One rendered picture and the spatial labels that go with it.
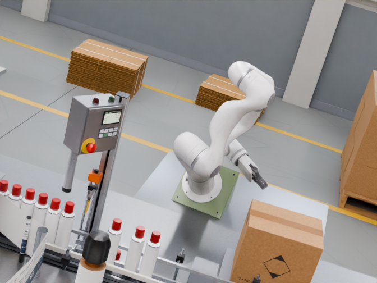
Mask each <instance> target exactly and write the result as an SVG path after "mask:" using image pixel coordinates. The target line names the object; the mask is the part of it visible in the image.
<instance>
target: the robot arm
mask: <svg viewBox="0 0 377 283"><path fill-rule="evenodd" d="M228 77H229V79H230V81H231V82H232V83H233V84H234V85H235V86H236V87H238V88H239V89H240V90H241V91H242V92H244V93H245V94H246V98H245V99H243V100H237V101H227V102H225V103H223V104H222V105H221V106H220V108H219V109H218V110H217V112H216V113H215V115H214V116H213V118H212V120H211V122H210V126H209V132H210V138H211V145H210V147H208V146H207V145H206V144H205V143H204V142H203V141H202V140H201V139H200V138H199V137H197V136H196V135H195V134H193V133H190V132H184V133H182V134H180V135H178V137H176V139H175V141H174V143H173V151H174V153H175V155H176V157H177V159H178V160H179V162H180V163H181V165H183V167H184V168H185V170H186V171H187V172H186V173H185V175H184V176H183V179H182V188H183V191H184V193H185V194H186V196H187V197H188V198H189V199H191V200H193V201H194V202H198V203H206V202H209V201H211V200H213V199H214V198H216V197H217V196H218V194H219V193H220V190H221V188H222V179H221V176H220V174H219V173H218V172H219V170H220V169H221V166H222V163H223V157H224V156H226V157H228V158H229V160H230V161H231V162H232V163H233V164H234V165H236V166H238V167H239V169H240V170H241V172H242V173H243V174H244V176H245V177H246V178H247V179H248V181H249V182H251V181H252V179H253V181H254V182H255V183H257V184H258V185H259V186H260V187H261V189H262V190H264V189H265V188H266V187H268V184H267V183H266V182H265V180H264V179H263V178H262V177H261V175H260V174H259V168H258V167H257V165H256V164H254V162H253V161H252V160H251V159H250V158H249V155H248V153H247V152H246V150H245V149H244V148H243V147H242V145H241V144H240V143H239V142H238V141H237V140H236V138H237V137H238V136H240V135H241V134H243V133H245V132H246V131H247V130H249V129H250V128H251V127H252V126H253V124H254V123H255V121H256V120H257V118H258V117H259V115H260V113H261V112H262V110H263V108H266V107H267V106H269V105H270V104H271V103H272V102H273V100H274V98H275V91H274V81H273V79H272V78H271V77H270V76H269V75H267V74H265V73H263V72H262V71H260V70H259V69H257V68H256V67H254V66H253V65H251V64H249V63H247V62H243V61H237V62H235V63H233V64H231V66H230V68H229V70H228Z"/></svg>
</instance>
